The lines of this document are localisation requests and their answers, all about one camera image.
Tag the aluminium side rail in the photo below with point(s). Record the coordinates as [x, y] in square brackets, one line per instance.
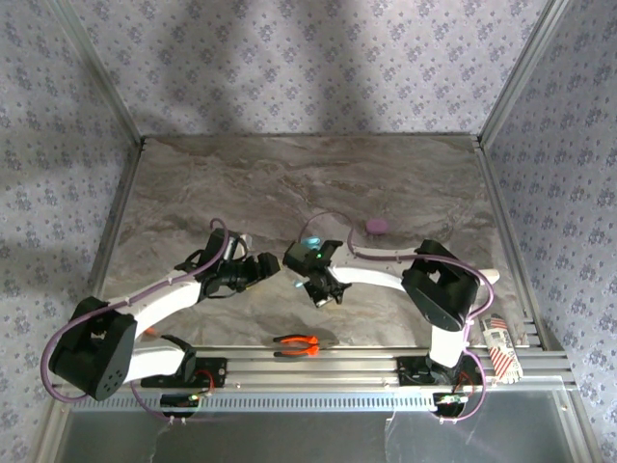
[510, 241]
[110, 241]

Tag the wide aluminium mounting rail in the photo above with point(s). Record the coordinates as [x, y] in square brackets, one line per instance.
[313, 371]

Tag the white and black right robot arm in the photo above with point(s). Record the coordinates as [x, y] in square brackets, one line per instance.
[371, 277]

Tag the red striped white box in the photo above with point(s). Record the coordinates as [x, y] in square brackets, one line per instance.
[501, 352]

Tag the aluminium frame post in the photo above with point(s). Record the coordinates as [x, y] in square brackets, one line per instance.
[100, 67]
[523, 67]

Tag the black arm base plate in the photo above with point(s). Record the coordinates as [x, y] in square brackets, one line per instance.
[217, 372]
[410, 373]

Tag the aluminium frame leg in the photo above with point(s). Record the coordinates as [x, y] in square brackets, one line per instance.
[581, 429]
[50, 429]

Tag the grey metal panel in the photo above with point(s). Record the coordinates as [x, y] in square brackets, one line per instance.
[289, 439]

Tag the pink earbud charging case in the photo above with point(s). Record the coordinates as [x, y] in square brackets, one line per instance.
[377, 226]

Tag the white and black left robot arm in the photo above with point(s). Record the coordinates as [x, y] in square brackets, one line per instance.
[164, 304]

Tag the small green circuit board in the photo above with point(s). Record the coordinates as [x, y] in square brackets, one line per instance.
[178, 400]
[449, 400]

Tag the small white block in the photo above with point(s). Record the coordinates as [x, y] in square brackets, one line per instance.
[489, 276]

